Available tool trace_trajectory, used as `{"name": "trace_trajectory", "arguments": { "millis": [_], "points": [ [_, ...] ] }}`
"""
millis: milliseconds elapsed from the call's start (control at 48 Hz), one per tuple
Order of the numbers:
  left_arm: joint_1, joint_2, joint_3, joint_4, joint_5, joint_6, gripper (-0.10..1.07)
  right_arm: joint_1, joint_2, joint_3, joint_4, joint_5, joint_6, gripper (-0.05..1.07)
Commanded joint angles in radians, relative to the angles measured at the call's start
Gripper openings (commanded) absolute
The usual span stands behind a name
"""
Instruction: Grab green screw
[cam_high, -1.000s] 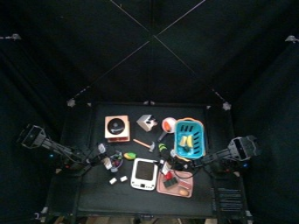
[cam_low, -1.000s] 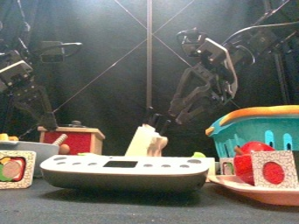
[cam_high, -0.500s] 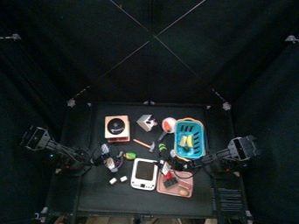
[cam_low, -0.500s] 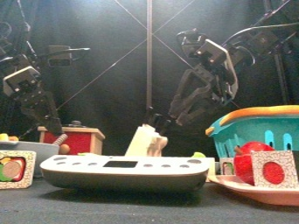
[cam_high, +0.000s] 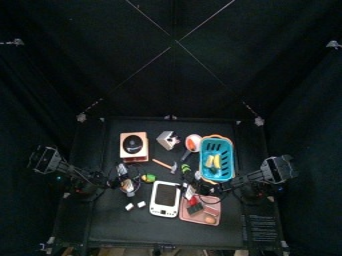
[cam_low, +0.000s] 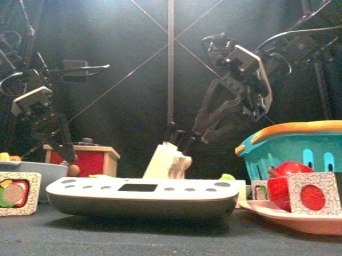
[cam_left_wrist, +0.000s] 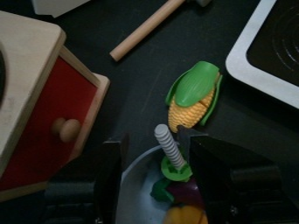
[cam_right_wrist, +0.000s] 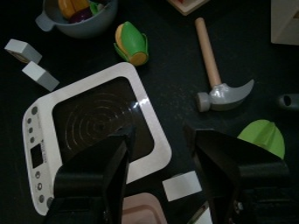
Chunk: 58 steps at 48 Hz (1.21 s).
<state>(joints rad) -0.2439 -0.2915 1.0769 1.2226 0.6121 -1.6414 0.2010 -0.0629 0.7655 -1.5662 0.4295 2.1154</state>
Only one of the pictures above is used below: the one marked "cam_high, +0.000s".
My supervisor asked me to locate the pink tray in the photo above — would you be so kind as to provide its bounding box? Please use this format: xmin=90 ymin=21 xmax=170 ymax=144
xmin=178 ymin=192 xmax=223 ymax=227

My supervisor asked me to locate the dark green toy block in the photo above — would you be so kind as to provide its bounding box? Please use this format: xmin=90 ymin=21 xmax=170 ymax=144
xmin=186 ymin=203 xmax=206 ymax=216

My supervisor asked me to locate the yellow toy corn green husk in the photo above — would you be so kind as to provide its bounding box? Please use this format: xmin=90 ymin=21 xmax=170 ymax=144
xmin=140 ymin=173 xmax=158 ymax=184

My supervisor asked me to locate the yellow toy banana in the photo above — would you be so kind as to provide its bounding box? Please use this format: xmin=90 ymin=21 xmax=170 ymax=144
xmin=204 ymin=154 xmax=223 ymax=170

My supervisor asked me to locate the teal plastic basket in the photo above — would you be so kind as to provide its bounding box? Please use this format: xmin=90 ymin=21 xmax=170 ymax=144
xmin=198 ymin=134 xmax=237 ymax=183

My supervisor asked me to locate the white handheld device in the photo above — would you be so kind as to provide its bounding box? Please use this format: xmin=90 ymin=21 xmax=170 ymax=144
xmin=148 ymin=180 xmax=183 ymax=219

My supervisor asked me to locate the pink toy stove black burner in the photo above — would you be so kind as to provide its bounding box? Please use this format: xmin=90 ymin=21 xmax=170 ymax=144
xmin=118 ymin=131 xmax=151 ymax=164

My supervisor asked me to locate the wooden toy hammer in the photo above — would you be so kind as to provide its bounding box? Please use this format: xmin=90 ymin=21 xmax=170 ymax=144
xmin=151 ymin=158 xmax=179 ymax=175

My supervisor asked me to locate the white toy frying pan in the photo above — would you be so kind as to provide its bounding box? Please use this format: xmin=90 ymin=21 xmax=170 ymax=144
xmin=179 ymin=133 xmax=204 ymax=163

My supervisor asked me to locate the white printed label sticker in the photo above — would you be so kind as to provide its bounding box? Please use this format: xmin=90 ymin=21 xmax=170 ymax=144
xmin=247 ymin=214 xmax=277 ymax=243

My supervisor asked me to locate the small grey white toy box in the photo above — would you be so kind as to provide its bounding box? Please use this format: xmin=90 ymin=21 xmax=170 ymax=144
xmin=155 ymin=130 xmax=180 ymax=152

